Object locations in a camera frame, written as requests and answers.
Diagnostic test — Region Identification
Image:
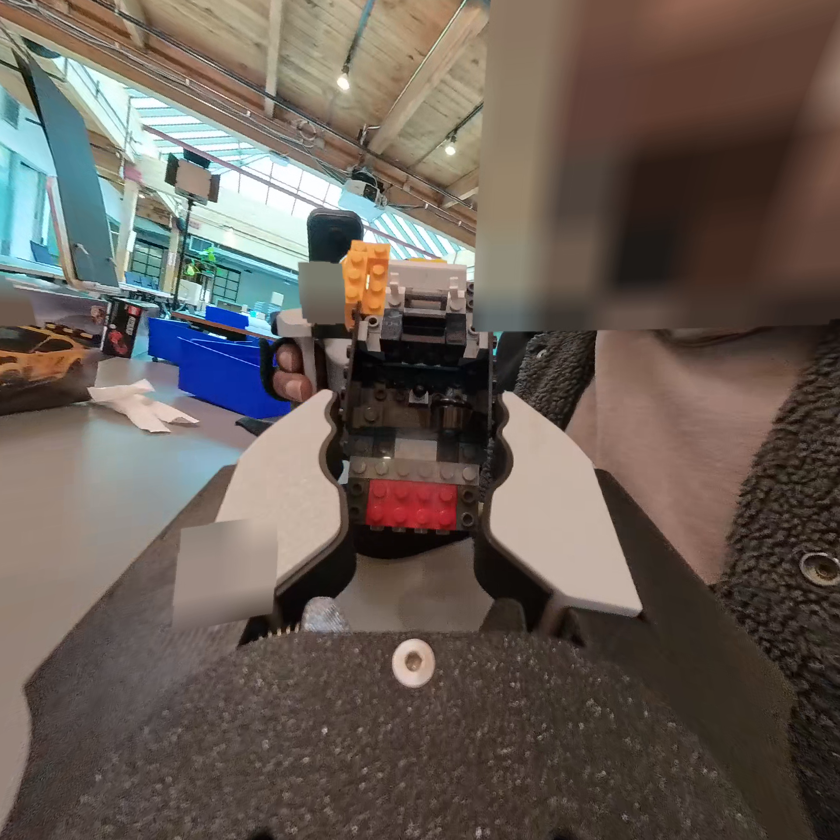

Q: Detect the orange toy brick assembly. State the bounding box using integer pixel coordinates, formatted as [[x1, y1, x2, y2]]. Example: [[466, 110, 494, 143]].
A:
[[343, 239, 391, 327]]

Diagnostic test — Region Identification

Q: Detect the partly built brick car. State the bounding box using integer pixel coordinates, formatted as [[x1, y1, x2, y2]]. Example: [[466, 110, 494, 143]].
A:
[[341, 259, 494, 534]]

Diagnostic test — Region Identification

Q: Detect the person's right hand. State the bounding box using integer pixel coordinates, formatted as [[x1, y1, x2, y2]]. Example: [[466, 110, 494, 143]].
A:
[[259, 336, 316, 403]]

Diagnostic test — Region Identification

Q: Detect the grey desk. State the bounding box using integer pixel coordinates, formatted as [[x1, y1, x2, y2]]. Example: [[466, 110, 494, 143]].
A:
[[0, 357, 500, 802]]

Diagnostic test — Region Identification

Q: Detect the crumpled white paper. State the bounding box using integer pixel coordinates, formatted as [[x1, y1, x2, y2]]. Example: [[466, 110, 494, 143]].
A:
[[87, 379, 200, 434]]

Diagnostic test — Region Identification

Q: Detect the yellow car toy set box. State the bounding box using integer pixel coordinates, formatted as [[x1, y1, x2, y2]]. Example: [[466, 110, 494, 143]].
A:
[[0, 289, 109, 416]]

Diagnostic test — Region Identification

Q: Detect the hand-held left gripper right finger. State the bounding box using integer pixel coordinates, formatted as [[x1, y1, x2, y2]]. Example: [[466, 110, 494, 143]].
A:
[[474, 392, 645, 634]]

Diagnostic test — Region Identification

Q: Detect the long wooden table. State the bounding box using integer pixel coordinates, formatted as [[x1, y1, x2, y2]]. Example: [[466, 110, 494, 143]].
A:
[[169, 310, 277, 342]]

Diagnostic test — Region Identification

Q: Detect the studio light on stand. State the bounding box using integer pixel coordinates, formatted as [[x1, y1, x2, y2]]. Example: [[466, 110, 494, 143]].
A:
[[164, 150, 221, 303]]

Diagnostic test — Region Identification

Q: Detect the ceiling projector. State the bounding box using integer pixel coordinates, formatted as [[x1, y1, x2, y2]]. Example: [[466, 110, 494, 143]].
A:
[[340, 167, 388, 206]]

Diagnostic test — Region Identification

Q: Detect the black slanted panel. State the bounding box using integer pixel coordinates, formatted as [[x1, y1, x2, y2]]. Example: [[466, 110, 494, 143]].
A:
[[13, 46, 120, 290]]

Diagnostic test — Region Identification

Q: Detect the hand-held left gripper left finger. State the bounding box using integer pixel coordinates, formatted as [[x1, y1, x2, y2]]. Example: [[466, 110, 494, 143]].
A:
[[215, 388, 358, 596]]

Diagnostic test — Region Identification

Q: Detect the black toy set box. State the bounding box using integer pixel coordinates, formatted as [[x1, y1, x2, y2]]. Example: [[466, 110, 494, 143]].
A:
[[101, 298, 158, 358]]

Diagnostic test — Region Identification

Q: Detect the person's black fleece jacket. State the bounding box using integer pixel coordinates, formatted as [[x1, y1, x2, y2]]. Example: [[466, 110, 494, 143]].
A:
[[482, 328, 840, 840]]

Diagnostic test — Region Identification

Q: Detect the person's beige hoodie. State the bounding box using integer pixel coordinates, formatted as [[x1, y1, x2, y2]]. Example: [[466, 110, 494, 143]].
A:
[[566, 328, 821, 585]]

